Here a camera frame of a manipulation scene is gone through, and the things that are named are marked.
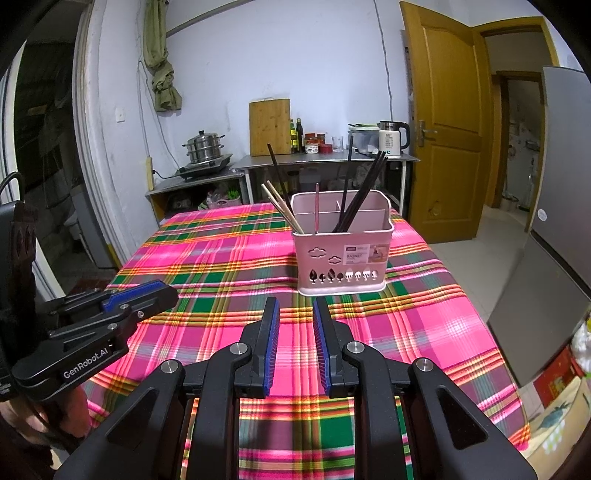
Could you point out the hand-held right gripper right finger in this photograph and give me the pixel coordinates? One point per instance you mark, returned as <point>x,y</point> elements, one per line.
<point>322,350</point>

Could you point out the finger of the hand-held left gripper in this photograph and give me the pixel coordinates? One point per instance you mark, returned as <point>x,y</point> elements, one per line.
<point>134,291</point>
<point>152,304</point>

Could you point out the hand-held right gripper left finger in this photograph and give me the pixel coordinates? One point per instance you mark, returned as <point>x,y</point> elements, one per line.
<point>272,346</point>

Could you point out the pink plastic utensil holder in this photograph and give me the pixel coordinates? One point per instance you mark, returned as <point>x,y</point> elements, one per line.
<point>304,258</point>

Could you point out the light wooden chopstick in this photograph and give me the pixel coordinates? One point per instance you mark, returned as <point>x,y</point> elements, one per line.
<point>288,211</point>
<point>277,204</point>

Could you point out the pink chopstick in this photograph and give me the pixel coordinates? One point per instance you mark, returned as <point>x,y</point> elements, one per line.
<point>317,207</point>

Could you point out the black chopstick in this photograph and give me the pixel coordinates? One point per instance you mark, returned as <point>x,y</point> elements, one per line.
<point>364,182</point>
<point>369,188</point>
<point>358,196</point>
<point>348,170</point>

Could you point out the dark grey chopstick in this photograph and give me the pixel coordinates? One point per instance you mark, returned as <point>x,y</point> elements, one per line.
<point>279,173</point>

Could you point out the pink green plaid tablecloth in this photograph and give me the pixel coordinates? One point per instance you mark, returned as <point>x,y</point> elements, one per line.
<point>221,258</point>

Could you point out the low steel shelf unit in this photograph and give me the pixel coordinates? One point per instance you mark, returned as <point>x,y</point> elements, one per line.
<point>161,190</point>

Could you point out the yellowish power strip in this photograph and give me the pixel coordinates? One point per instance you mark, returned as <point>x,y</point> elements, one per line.
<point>150,173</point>

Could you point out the pink plastic basket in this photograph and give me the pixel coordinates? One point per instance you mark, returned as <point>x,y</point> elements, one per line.
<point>226,201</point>

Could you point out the steel steamer pot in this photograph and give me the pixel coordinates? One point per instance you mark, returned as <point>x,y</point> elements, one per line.
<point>203,147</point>

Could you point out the steel kitchen table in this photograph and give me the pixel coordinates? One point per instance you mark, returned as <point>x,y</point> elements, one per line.
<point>277,160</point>

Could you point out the red cup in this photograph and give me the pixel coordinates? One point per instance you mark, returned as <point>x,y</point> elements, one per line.
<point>326,148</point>

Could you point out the red lid sauce jar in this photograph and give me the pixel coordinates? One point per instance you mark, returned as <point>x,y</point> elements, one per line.
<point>311,145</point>

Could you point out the clear drinking glass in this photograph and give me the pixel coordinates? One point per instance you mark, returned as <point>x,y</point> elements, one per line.
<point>337,145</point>

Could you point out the dark oil bottle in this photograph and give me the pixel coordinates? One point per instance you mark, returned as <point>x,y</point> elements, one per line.
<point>299,136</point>
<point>292,138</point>

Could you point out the green hanging cloth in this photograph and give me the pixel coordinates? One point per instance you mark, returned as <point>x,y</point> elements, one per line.
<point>161,83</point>

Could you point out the white lidded container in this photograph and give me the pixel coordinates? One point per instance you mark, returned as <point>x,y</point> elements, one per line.
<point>364,143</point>

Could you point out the wooden cutting board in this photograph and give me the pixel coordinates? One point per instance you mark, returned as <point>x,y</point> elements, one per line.
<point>270,127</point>

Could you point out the white electric kettle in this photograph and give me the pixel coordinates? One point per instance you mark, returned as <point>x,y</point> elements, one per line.
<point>390,141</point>

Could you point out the red cardboard box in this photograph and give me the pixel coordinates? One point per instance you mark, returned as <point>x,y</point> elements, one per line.
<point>558,376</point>

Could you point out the yellow wooden door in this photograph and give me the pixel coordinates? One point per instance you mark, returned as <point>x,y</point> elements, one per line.
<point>448,138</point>

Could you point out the cream box with fish print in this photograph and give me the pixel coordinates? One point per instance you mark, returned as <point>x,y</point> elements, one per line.
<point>558,424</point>

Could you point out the white plastic bag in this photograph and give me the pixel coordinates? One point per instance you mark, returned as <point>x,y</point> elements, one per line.
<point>582,346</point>

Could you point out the grey refrigerator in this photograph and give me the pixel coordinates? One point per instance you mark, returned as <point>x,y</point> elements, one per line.
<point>554,230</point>

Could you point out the white sliding door frame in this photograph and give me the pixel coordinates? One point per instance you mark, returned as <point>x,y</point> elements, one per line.
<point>97,138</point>

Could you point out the yellow wooden door frame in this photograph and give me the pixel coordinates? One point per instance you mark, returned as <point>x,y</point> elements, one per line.
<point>512,28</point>

